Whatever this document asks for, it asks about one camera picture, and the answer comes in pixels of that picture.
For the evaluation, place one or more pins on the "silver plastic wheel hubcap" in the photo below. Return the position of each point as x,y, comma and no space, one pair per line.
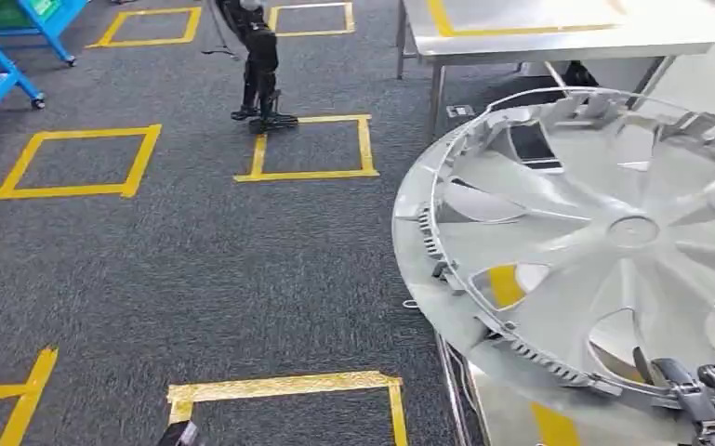
579,209

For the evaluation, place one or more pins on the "yellow tape on table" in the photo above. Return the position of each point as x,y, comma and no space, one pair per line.
554,428
440,18

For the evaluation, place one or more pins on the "grey floor socket plate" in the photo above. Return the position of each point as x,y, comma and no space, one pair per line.
460,111

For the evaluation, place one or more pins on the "black bar with silver tip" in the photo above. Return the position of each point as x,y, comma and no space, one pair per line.
178,436

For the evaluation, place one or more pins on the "thin black stand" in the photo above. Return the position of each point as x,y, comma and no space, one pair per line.
216,31

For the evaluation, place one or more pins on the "green plastic crate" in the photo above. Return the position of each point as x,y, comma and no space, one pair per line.
6,11

